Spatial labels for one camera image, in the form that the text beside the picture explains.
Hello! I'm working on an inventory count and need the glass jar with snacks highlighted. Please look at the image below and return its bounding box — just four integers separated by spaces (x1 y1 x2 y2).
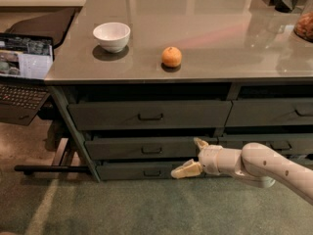
293 0 313 42

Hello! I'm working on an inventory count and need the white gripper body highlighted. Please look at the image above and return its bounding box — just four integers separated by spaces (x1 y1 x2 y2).
198 145 222 175

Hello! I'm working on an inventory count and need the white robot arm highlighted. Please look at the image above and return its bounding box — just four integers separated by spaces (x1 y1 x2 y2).
171 138 313 205

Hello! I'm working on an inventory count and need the open black laptop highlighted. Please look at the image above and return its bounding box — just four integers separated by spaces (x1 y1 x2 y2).
0 33 54 125

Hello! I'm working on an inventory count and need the black floor bar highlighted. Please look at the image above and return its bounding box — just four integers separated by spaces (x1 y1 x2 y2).
14 165 90 175

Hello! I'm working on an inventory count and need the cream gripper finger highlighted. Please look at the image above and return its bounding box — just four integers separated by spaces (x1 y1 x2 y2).
194 137 209 150
171 160 202 179

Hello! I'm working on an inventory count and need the orange mandarin fruit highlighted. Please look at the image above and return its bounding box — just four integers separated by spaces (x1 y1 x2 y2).
161 47 182 68

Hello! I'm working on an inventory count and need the grey cabinet frame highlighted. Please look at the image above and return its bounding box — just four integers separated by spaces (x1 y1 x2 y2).
54 82 313 180

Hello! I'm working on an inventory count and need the white ceramic bowl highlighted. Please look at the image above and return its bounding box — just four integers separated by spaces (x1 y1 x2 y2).
93 23 131 53

